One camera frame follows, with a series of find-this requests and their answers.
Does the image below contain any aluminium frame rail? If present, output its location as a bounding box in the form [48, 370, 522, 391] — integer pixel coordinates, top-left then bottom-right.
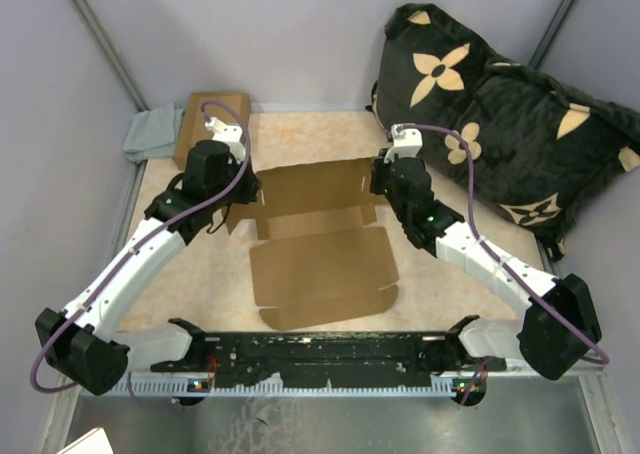
[62, 336, 606, 375]

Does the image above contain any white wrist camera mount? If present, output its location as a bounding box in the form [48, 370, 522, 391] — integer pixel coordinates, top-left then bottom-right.
[204, 117, 247, 163]
[384, 124, 423, 163]

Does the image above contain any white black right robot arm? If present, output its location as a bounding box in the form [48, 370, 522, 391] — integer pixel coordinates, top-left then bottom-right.
[370, 157, 602, 380]

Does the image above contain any black floral plush pillow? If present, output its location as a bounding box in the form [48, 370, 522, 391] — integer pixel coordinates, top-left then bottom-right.
[371, 3, 639, 260]

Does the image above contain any grey folded cloth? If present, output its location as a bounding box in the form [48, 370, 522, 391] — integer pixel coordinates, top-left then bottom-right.
[123, 103, 184, 163]

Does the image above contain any white slotted cable duct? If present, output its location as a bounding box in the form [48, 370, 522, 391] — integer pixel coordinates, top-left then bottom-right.
[106, 373, 470, 399]

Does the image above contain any aluminium corner post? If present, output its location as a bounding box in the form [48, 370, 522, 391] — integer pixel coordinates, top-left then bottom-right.
[528, 0, 579, 69]
[68, 0, 149, 112]

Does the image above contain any brown cardboard box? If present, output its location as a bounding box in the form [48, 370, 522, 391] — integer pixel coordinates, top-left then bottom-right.
[227, 157, 399, 331]

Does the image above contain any large folded cardboard box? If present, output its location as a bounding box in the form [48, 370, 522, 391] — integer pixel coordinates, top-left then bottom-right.
[172, 90, 252, 170]

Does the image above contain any left aluminium corner post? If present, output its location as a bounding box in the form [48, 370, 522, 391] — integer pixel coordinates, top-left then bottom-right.
[68, 0, 149, 112]

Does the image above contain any white paper sheet corner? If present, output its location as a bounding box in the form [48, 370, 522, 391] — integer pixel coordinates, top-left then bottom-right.
[58, 427, 114, 454]

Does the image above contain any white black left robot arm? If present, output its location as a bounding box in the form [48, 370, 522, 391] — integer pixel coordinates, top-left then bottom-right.
[30, 139, 259, 395]

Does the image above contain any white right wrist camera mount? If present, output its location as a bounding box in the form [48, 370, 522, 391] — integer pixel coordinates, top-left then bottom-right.
[384, 124, 423, 163]

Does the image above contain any right aluminium corner post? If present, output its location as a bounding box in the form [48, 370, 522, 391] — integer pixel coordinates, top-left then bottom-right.
[528, 0, 579, 69]

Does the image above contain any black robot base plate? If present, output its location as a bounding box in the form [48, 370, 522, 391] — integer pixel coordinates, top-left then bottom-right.
[150, 316, 479, 387]

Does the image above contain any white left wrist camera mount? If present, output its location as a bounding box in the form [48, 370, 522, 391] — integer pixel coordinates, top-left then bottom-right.
[204, 117, 247, 163]

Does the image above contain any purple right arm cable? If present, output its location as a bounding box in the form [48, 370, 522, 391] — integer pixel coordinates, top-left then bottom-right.
[389, 123, 611, 406]

